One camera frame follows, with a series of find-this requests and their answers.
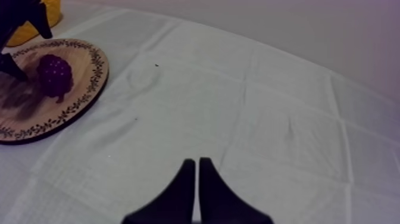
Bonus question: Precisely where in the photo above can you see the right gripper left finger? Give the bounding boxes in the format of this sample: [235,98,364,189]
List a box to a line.
[121,158,196,224]

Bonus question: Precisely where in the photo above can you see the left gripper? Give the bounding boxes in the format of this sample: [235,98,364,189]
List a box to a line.
[0,0,54,82]

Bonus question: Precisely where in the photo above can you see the yellow plastic basket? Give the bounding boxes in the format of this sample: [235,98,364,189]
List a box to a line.
[5,0,63,48]

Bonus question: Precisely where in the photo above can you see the purple toy grapes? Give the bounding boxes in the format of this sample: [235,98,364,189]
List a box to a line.
[35,54,75,104]

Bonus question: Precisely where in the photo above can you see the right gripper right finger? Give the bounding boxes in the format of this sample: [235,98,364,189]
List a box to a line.
[198,157,275,224]

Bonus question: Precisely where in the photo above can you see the round wooden board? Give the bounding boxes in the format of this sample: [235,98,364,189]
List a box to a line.
[0,38,110,145]

